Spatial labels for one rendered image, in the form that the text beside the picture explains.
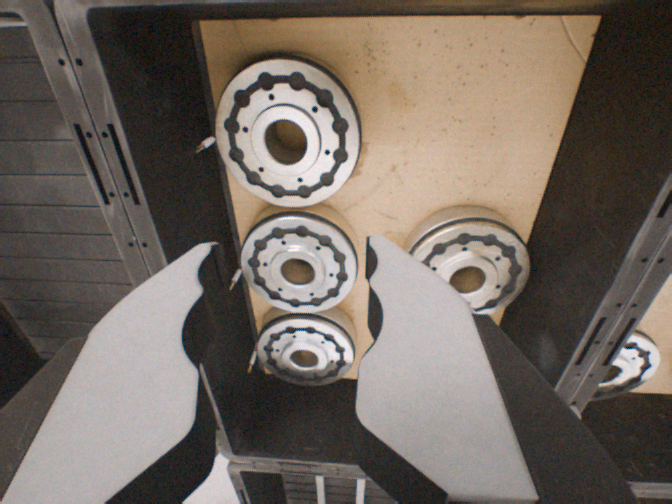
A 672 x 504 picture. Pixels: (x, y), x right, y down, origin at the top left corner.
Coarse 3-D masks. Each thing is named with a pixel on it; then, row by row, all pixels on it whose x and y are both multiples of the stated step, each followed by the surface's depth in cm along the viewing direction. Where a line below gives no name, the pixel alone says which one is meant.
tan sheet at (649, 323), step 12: (660, 300) 32; (648, 312) 33; (660, 312) 33; (648, 324) 34; (660, 324) 34; (660, 336) 34; (660, 348) 35; (660, 360) 36; (660, 372) 37; (648, 384) 38; (660, 384) 38
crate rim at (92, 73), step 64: (64, 0) 14; (128, 0) 14; (192, 0) 14; (256, 0) 14; (320, 0) 14; (384, 0) 14; (128, 128) 17; (128, 192) 19; (640, 256) 19; (576, 384) 25
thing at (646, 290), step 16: (656, 256) 19; (656, 272) 19; (640, 288) 20; (656, 288) 20; (640, 304) 20; (624, 320) 21; (640, 320) 21; (608, 336) 22; (624, 336) 22; (608, 352) 23; (592, 368) 24; (608, 368) 23; (592, 384) 24; (576, 400) 26; (640, 480) 32; (656, 480) 31
